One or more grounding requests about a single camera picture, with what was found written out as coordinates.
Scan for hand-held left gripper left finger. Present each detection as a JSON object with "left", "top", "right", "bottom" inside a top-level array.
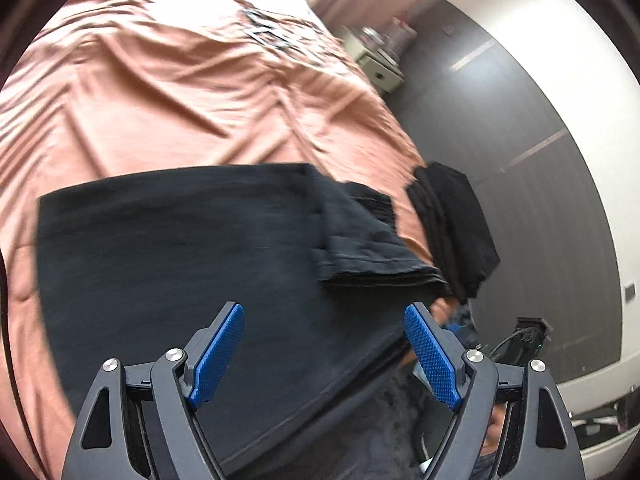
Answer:
[{"left": 60, "top": 301, "right": 246, "bottom": 480}]

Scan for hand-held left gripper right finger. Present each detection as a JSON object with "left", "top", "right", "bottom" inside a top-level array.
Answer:
[{"left": 404, "top": 301, "right": 586, "bottom": 480}]

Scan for black jeans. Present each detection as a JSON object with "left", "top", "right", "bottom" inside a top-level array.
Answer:
[{"left": 35, "top": 162, "right": 451, "bottom": 466}]

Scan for person's right forearm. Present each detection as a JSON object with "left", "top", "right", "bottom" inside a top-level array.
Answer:
[{"left": 487, "top": 406, "right": 507, "bottom": 453}]

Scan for person's grey patterned trousers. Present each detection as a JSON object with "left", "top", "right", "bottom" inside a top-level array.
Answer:
[{"left": 310, "top": 370, "right": 451, "bottom": 480}]

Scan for dark grey wardrobe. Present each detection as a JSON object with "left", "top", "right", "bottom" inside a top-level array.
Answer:
[{"left": 310, "top": 0, "right": 623, "bottom": 401}]

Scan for stack of folded black clothes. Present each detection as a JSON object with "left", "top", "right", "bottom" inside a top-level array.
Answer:
[{"left": 405, "top": 161, "right": 502, "bottom": 303}]

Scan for orange blanket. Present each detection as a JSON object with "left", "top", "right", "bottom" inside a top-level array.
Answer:
[{"left": 0, "top": 0, "right": 451, "bottom": 461}]

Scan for cream nightstand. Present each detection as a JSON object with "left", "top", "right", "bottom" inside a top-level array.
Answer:
[{"left": 345, "top": 25, "right": 418, "bottom": 96}]

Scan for black cable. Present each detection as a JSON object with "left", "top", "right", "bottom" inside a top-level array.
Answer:
[{"left": 487, "top": 327, "right": 523, "bottom": 361}]

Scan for small black items with cables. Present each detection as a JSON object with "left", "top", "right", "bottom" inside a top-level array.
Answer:
[{"left": 240, "top": 7, "right": 341, "bottom": 66}]

